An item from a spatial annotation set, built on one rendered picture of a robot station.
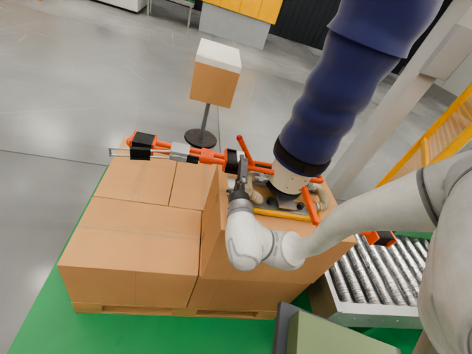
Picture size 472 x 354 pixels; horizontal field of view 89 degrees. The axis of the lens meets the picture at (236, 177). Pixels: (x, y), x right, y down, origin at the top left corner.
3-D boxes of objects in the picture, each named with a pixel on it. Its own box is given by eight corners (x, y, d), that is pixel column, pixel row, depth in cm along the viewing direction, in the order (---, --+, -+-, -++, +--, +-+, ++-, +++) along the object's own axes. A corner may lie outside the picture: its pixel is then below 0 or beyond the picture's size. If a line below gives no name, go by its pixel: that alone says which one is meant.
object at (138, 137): (156, 145, 95) (157, 134, 92) (152, 156, 90) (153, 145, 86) (134, 140, 93) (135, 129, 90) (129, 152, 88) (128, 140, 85)
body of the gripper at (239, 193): (232, 195, 76) (230, 176, 83) (225, 212, 82) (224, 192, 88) (254, 199, 78) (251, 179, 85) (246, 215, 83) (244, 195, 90)
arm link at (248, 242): (217, 223, 76) (248, 236, 82) (218, 270, 64) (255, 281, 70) (238, 204, 70) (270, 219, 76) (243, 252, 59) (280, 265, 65)
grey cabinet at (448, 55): (440, 79, 173) (477, 32, 154) (444, 81, 169) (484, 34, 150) (418, 71, 168) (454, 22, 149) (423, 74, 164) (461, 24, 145)
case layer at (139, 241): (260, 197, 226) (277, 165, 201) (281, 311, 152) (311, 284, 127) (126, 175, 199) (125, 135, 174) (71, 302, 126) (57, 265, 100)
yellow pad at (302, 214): (314, 206, 111) (319, 199, 108) (320, 223, 103) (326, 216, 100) (244, 194, 104) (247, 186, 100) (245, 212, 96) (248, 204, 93)
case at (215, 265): (293, 222, 157) (324, 178, 131) (312, 284, 128) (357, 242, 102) (202, 212, 142) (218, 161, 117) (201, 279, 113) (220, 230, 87)
